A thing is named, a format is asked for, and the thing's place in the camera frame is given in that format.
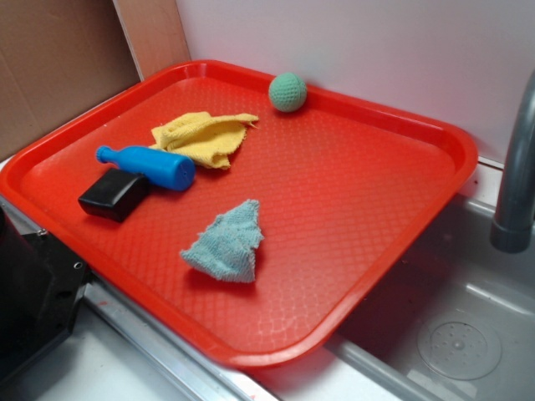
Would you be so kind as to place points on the light blue cloth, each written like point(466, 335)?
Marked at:
point(226, 250)

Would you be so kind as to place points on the yellow cloth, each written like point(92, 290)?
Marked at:
point(207, 140)

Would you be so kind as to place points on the grey metal faucet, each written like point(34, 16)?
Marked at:
point(514, 216)

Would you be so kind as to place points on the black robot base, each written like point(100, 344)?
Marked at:
point(42, 283)

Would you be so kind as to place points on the grey sink basin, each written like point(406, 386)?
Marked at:
point(453, 319)

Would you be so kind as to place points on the red plastic tray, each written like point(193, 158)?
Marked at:
point(344, 187)

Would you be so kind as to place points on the green textured ball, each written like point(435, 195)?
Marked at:
point(287, 92)

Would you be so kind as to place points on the blue plastic bottle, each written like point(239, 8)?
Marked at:
point(168, 170)

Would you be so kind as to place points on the black rectangular block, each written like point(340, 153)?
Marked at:
point(115, 195)

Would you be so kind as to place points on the brown cardboard panel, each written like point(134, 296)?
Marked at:
point(61, 58)

